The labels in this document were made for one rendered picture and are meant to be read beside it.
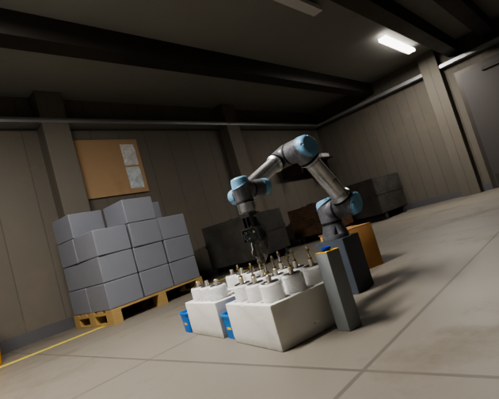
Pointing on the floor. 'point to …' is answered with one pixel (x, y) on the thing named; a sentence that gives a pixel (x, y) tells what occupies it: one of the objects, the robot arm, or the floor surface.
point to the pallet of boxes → (123, 260)
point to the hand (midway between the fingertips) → (263, 259)
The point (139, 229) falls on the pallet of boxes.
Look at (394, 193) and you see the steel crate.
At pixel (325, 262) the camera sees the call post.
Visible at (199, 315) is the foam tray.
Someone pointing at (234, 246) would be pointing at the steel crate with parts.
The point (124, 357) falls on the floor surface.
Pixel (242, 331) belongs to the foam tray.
